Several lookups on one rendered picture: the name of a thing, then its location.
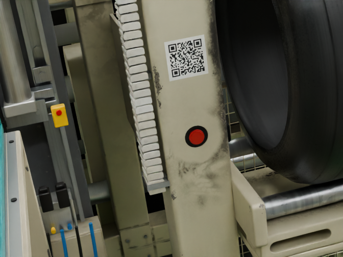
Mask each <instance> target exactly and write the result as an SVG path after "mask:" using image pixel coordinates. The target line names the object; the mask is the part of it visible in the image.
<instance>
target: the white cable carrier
mask: <svg viewBox="0 0 343 257"><path fill-rule="evenodd" d="M115 1H116V2H115V3H114V5H115V8H116V9H117V11H116V17H118V20H117V23H118V25H119V26H120V28H119V33H120V34H121V37H120V41H121V42H122V46H121V47H122V50H123V51H124V53H123V57H124V59H125V62H124V64H125V67H126V68H127V69H126V75H127V76H128V77H127V82H128V83H129V86H128V87H129V90H130V98H131V105H132V107H133V108H132V112H133V114H134V116H133V118H134V121H135V128H136V135H137V137H138V138H137V141H138V143H139V145H138V148H139V150H140V157H141V163H142V170H143V177H144V179H145V181H146V183H147V185H152V184H156V183H160V182H164V181H167V175H166V173H163V172H162V170H163V168H162V165H161V163H162V162H161V158H160V151H159V143H158V136H157V135H156V133H157V130H156V128H155V126H156V123H155V120H154V118H155V116H154V113H153V106H152V104H151V103H152V98H151V97H150V95H151V91H150V89H149V86H150V84H149V81H148V80H151V79H152V73H151V71H150V70H147V66H146V64H145V62H146V58H145V56H144V55H143V54H144V53H145V52H144V48H143V47H142V46H143V40H142V39H141V37H142V32H141V30H140V28H141V26H140V22H139V21H138V20H139V14H138V13H137V11H138V7H137V5H136V4H135V3H134V2H136V1H137V0H115ZM165 191H166V188H165V187H164V188H160V189H155V190H151V191H148V192H149V194H150V195H153V194H157V193H162V192H165Z"/></svg>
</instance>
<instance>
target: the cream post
mask: <svg viewBox="0 0 343 257"><path fill-rule="evenodd" d="M134 3H135V4H136V5H137V7H138V11H137V13H138V14H139V20H138V21H139V22H140V26H141V28H140V30H141V32H142V37H141V39H142V40H143V46H142V47H143V48H144V52H145V53H144V54H143V55H144V56H145V58H146V62H145V64H146V66H147V70H150V71H151V73H152V79H151V80H148V81H149V84H150V86H149V89H150V91H151V95H150V97H151V98H152V103H151V104H152V106H153V113H154V116H155V118H154V120H155V123H156V126H155V128H156V130H157V133H156V135H157V136H158V143H159V151H160V158H161V162H162V163H161V165H162V168H163V171H164V173H166V175H167V180H168V181H169V183H170V186H169V188H168V187H165V188H166V191H165V192H162V193H163V199H164V206H165V212H166V219H167V226H168V232H169V238H170V245H171V251H172V255H173V257H240V250H239V240H238V230H237V221H236V219H235V210H234V201H233V191H232V171H231V162H230V152H229V142H228V132H227V123H226V113H225V103H224V94H223V88H222V80H221V64H220V58H219V49H218V38H217V29H216V19H215V10H214V2H213V0H137V1H136V2H134ZM199 35H204V37H205V47H206V56H207V64H208V73H207V74H203V75H197V76H193V77H189V78H184V79H180V80H175V81H169V75H168V67H167V60H166V53H165V46H164V43H165V42H168V41H173V40H178V39H184V38H189V37H194V36H199ZM196 129H199V130H201V131H202V132H203V133H204V136H205V137H204V140H203V142H202V143H200V144H192V143H191V142H190V140H189V134H190V132H191V131H193V130H196Z"/></svg>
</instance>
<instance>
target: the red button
mask: <svg viewBox="0 0 343 257"><path fill-rule="evenodd" d="M204 137H205V136H204V133H203V132H202V131H201V130H199V129H196V130H193V131H191V132H190V134H189V140H190V142H191V143H192V144H200V143H202V142H203V140H204Z"/></svg>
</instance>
